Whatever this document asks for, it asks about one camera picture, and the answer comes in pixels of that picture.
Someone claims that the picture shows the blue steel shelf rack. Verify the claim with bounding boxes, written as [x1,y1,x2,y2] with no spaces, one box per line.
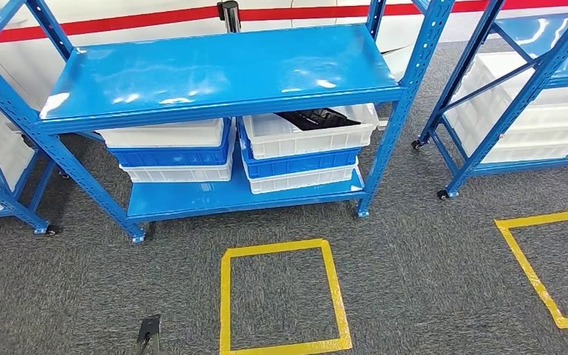
[0,85,63,237]
[0,0,456,245]
[410,0,568,201]

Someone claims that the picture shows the black parts in crate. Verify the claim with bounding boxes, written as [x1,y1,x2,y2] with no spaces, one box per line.
[274,107,362,132]

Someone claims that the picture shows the yellow floor tape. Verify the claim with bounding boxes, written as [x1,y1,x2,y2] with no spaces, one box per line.
[493,207,568,330]
[219,238,354,355]

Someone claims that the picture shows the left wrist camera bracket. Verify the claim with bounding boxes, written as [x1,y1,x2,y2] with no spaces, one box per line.
[135,314,163,355]

